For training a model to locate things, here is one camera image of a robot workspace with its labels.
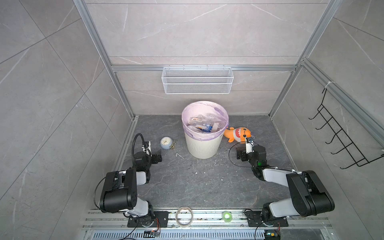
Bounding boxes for blue label bottle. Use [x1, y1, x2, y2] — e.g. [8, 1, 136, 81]
[197, 122, 219, 133]

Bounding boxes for clear bottle yellow label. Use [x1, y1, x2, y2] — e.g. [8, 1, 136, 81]
[188, 117, 209, 126]

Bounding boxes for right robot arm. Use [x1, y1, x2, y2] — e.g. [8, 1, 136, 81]
[236, 143, 335, 225]

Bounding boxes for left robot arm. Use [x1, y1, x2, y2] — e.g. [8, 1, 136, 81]
[93, 133, 163, 221]

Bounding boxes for cream ribbed trash bin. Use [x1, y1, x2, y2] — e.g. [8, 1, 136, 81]
[185, 133, 224, 160]

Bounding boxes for pink bin liner bag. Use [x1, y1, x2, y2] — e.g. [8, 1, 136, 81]
[182, 101, 229, 141]

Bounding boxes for orange shark plush toy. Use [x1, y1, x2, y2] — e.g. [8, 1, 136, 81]
[224, 127, 253, 143]

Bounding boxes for light blue alarm clock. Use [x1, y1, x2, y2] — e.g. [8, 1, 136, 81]
[160, 136, 175, 150]

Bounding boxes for green tape roll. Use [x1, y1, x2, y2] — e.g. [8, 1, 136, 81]
[222, 211, 233, 223]

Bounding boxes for clear tape roll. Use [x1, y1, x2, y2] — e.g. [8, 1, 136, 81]
[175, 206, 194, 228]

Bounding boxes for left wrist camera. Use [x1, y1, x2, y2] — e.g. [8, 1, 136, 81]
[142, 141, 152, 157]

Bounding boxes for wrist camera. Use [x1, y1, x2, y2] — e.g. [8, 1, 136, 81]
[245, 137, 255, 154]
[142, 141, 152, 157]

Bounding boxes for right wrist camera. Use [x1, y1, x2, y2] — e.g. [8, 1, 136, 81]
[245, 137, 255, 154]

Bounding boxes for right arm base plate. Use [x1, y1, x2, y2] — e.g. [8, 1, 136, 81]
[244, 209, 289, 227]

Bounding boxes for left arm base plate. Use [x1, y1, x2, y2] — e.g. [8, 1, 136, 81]
[127, 211, 170, 228]

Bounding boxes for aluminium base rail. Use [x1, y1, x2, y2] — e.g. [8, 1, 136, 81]
[76, 208, 338, 240]

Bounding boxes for white wire mesh basket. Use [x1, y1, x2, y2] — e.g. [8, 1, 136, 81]
[162, 67, 234, 95]

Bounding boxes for black wall hook rack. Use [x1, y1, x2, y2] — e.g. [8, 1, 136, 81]
[308, 88, 384, 170]

